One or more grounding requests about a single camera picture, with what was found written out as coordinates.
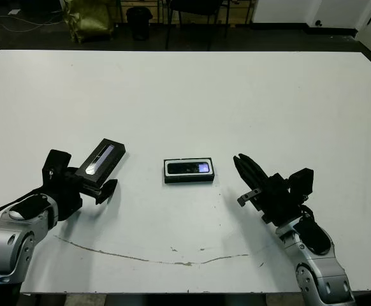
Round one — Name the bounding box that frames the black left wrist camera housing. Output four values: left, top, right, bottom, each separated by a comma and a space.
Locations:
41, 149, 72, 186

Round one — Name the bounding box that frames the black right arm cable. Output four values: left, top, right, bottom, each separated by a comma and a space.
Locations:
298, 203, 316, 224

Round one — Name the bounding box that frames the black waste bin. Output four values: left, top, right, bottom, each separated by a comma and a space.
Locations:
126, 6, 153, 41

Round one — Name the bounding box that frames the black box base white insert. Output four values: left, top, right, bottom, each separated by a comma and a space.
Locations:
163, 157, 215, 185

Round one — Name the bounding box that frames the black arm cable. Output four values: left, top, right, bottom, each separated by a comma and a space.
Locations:
0, 187, 51, 230
298, 203, 316, 224

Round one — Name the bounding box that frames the black office chair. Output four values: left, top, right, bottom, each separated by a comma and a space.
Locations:
164, 0, 231, 52

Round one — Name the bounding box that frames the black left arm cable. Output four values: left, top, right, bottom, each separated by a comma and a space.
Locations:
0, 187, 51, 230

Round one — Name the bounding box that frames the yellow-green plastic bag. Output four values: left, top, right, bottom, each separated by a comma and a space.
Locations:
63, 0, 115, 44

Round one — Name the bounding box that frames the black printed box lid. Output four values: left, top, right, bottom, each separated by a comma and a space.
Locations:
75, 138, 126, 186

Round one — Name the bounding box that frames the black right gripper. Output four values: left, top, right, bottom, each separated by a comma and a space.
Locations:
233, 154, 307, 228

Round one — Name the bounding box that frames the black oblong camera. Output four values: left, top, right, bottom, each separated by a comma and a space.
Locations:
168, 162, 210, 175

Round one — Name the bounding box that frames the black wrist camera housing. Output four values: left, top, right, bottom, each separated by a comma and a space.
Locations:
41, 149, 72, 186
288, 167, 315, 201

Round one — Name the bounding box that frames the white floor cable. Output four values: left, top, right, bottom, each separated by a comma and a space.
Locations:
0, 11, 66, 33

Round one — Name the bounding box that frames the black right wrist camera housing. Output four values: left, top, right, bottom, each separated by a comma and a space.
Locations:
288, 167, 315, 201

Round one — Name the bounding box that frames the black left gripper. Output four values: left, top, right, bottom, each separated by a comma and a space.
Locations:
41, 167, 119, 223

